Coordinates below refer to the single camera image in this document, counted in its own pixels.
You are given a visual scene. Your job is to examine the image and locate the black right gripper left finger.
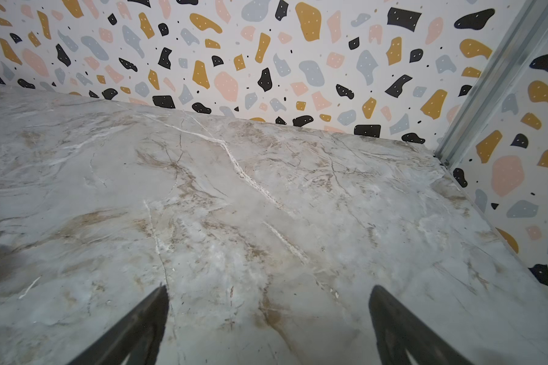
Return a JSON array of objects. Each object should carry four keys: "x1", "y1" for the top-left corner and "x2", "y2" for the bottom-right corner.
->
[{"x1": 70, "y1": 285, "x2": 169, "y2": 364}]

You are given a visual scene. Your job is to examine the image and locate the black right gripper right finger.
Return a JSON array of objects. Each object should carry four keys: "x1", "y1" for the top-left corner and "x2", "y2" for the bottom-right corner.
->
[{"x1": 368, "y1": 285, "x2": 470, "y2": 365}]

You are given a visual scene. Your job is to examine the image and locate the aluminium corner frame post right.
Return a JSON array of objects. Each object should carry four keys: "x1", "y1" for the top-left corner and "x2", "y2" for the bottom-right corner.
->
[{"x1": 435, "y1": 1, "x2": 548, "y2": 170}]

